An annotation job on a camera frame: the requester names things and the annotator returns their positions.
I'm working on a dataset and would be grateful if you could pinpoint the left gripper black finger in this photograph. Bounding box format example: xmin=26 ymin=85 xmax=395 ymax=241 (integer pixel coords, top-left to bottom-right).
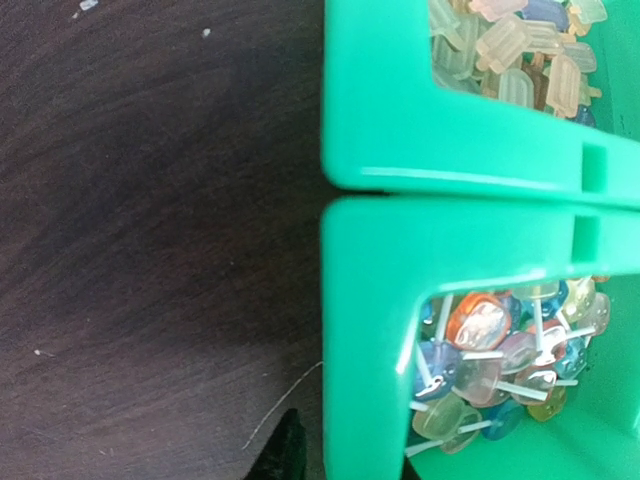
xmin=247 ymin=408 xmax=306 ymax=480

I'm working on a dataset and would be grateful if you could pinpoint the green bin compartment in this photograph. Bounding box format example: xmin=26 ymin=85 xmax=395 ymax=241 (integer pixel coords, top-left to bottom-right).
xmin=321 ymin=1 xmax=639 ymax=208
xmin=321 ymin=196 xmax=639 ymax=479

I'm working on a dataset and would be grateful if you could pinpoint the lollipop candies pile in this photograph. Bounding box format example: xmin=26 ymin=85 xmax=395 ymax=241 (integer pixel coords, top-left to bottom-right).
xmin=405 ymin=276 xmax=610 ymax=457

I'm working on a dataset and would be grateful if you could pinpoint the yellow candies pile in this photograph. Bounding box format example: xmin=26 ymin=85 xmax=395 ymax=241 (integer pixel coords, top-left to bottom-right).
xmin=427 ymin=1 xmax=608 ymax=127

